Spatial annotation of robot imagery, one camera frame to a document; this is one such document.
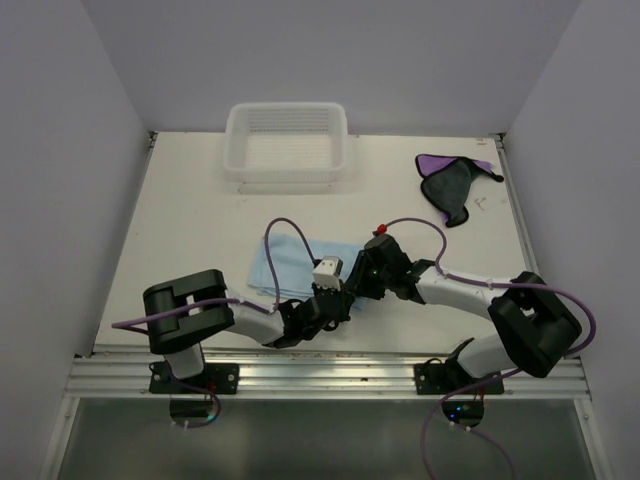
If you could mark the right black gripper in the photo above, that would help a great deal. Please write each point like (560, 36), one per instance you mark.
(357, 281)

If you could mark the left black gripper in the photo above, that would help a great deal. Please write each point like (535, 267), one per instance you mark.
(348, 299)

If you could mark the light blue towel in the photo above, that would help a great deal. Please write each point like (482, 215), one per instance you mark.
(293, 265)

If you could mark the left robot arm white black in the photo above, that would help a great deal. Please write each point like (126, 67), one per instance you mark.
(188, 310)

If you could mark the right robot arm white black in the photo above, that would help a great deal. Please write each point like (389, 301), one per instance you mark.
(534, 329)

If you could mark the purple and grey towel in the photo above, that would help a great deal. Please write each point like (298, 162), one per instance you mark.
(446, 182)

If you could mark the white plastic basket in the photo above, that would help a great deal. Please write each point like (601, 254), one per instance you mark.
(286, 142)

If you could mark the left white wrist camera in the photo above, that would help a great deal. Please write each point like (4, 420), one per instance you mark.
(326, 274)

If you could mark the right black base bracket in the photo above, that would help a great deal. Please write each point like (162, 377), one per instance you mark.
(436, 377)

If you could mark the black base bracket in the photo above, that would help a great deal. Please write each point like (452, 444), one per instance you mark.
(436, 377)
(216, 378)

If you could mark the left black base bracket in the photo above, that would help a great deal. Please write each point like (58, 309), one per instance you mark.
(216, 378)

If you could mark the aluminium mounting rail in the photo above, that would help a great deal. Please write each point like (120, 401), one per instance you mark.
(306, 375)

